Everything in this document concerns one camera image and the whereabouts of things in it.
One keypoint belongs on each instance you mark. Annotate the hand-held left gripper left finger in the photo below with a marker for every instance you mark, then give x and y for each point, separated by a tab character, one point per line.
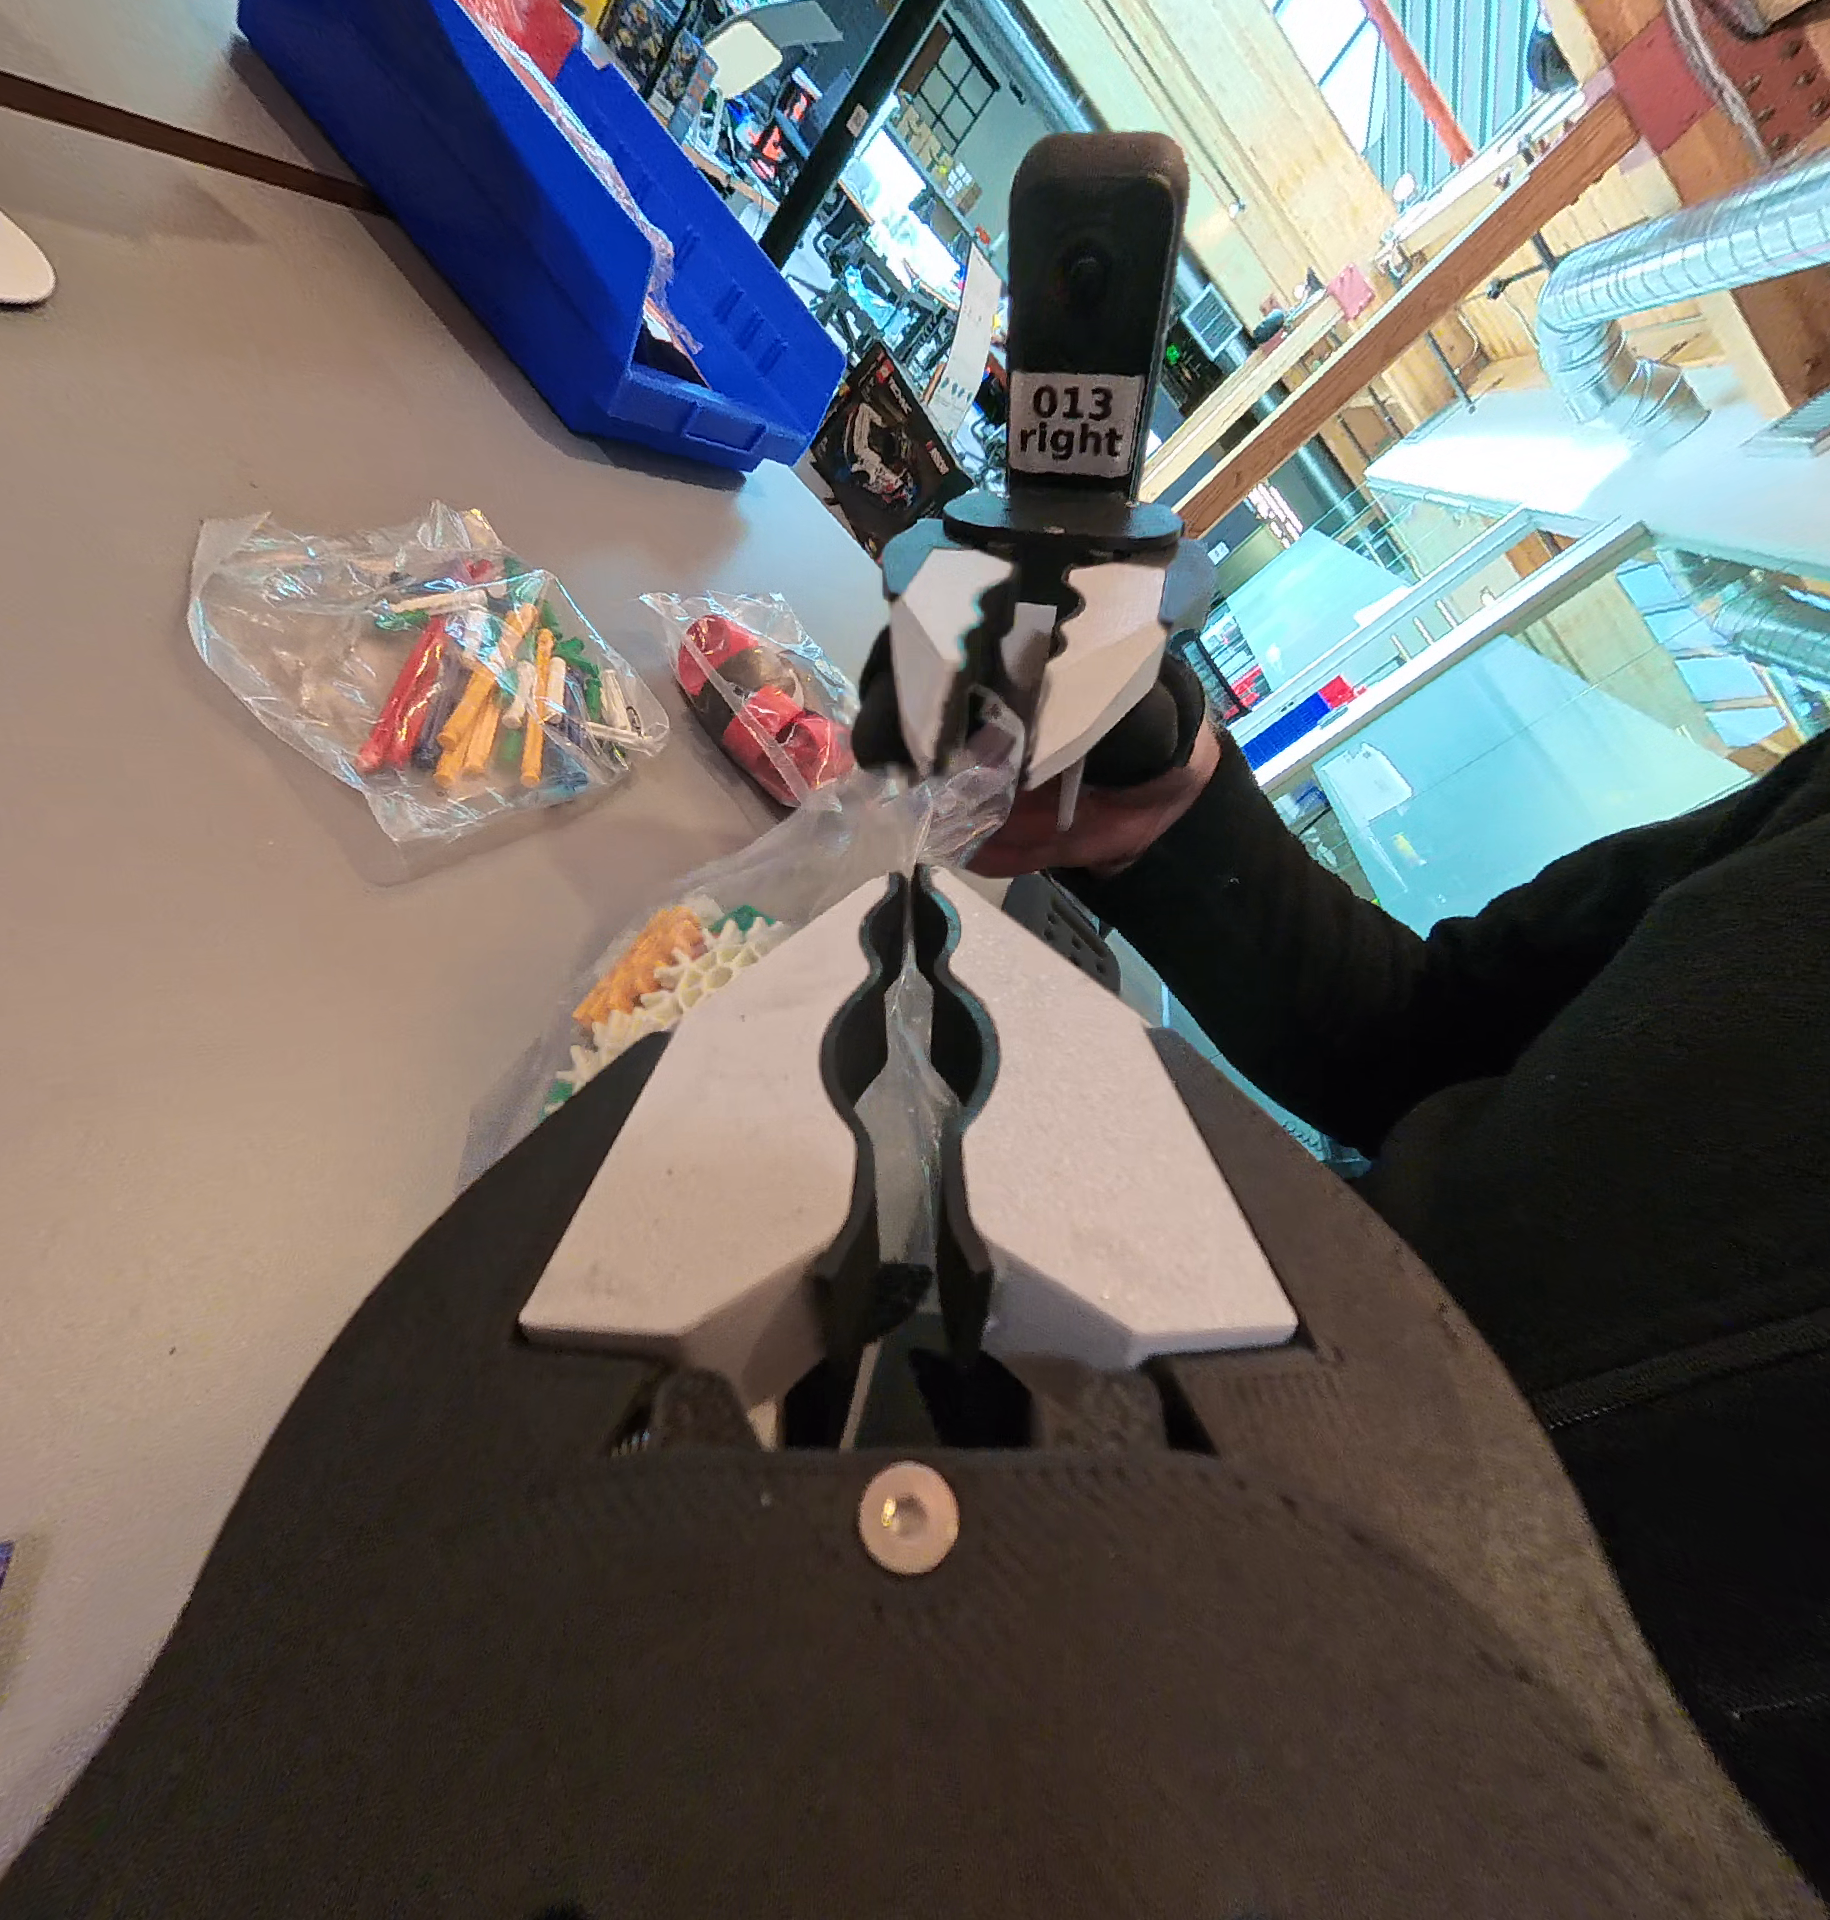
705	1185

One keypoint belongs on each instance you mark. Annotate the person's black clothing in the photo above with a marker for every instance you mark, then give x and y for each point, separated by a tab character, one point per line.
1680	1201

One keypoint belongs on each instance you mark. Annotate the silver ventilation duct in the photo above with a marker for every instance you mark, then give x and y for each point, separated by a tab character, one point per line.
1785	630
1651	286

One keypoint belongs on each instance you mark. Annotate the clear bag of red wheels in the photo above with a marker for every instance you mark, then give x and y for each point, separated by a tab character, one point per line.
756	705

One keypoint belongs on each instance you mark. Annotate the clear bag of snowflake connectors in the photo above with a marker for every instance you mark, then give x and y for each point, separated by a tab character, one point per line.
676	960

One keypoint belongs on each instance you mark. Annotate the black toy box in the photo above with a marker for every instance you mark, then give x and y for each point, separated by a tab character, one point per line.
877	451

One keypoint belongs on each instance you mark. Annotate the blue plastic bin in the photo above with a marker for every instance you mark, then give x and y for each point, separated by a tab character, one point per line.
555	226

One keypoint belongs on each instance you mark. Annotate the person's right hand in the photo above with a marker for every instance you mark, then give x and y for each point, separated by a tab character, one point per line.
1141	825

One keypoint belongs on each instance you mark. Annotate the black pole with ribbed disc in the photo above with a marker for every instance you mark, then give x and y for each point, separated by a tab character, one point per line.
855	135

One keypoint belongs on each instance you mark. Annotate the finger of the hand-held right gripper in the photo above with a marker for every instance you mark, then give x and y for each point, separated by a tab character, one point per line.
937	630
1101	646

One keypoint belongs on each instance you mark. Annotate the red printed packet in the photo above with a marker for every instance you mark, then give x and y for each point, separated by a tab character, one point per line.
526	31

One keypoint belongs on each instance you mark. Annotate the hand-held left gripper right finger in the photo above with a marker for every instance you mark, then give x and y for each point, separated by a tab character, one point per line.
1125	1185

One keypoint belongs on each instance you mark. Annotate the clear bag of colourful rods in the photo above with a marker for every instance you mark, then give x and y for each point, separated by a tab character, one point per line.
450	690

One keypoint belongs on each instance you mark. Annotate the person's right forearm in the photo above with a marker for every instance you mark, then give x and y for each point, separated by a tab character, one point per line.
1275	990

